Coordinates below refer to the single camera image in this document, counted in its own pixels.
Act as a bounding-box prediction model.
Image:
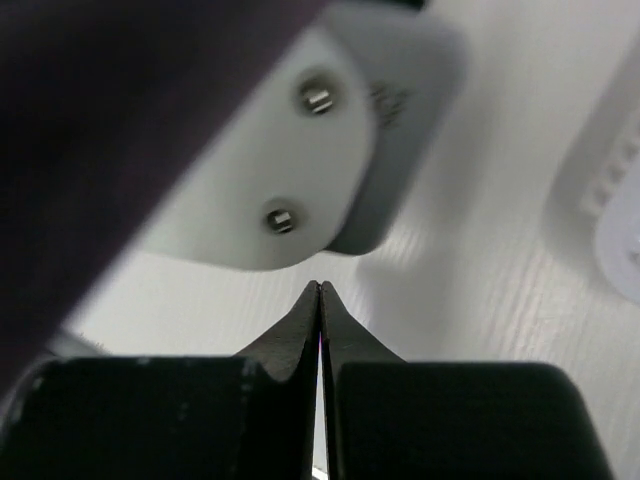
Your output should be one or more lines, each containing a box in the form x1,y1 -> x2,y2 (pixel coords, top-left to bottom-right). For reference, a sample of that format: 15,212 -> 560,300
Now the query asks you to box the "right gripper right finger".
319,283 -> 613,479

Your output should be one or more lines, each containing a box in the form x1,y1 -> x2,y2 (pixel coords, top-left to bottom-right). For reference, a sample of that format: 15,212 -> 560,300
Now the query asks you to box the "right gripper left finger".
1,282 -> 320,479

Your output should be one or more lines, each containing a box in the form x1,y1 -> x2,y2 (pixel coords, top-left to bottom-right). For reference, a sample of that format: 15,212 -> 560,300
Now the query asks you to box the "small white perforated tray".
542,38 -> 639,293

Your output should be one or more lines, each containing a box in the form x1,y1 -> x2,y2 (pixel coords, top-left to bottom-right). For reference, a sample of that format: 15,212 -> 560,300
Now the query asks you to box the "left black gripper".
1,1 -> 322,360

